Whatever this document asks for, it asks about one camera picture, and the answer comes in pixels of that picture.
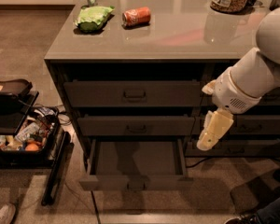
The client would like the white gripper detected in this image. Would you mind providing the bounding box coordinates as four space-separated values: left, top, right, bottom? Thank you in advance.
197 67 260 151

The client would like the drawer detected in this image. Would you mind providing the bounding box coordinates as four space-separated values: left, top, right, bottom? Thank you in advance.
201 81 280 106
191 114 280 136
63 81 203 107
77 116 195 136
185 139 280 158
79 137 192 191

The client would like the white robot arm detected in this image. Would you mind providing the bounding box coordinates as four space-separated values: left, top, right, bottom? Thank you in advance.
197 7 280 151

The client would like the grey drawer cabinet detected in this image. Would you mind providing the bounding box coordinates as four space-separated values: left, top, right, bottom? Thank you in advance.
44 0 280 173

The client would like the black sneaker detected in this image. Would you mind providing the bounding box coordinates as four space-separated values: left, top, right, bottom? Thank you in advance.
224 215 261 224

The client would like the orange soda can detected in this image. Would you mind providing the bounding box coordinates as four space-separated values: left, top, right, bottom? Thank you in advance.
122 7 151 28

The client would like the black bar on floor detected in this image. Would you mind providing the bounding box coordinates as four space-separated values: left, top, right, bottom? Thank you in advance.
41 132 73 206

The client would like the green chip bag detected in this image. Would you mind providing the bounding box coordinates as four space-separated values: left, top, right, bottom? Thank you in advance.
75 6 114 33

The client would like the black bin of items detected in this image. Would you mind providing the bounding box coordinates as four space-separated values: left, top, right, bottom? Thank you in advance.
0 106 61 167

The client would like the orange fruit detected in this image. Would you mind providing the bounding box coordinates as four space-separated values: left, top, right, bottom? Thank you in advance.
25 143 39 151

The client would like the black tray with brown pouch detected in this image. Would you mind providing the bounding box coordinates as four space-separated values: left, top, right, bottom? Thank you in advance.
0 79 39 134

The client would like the white sneaker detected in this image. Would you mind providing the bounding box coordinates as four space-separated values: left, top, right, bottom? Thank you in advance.
0 203 16 224

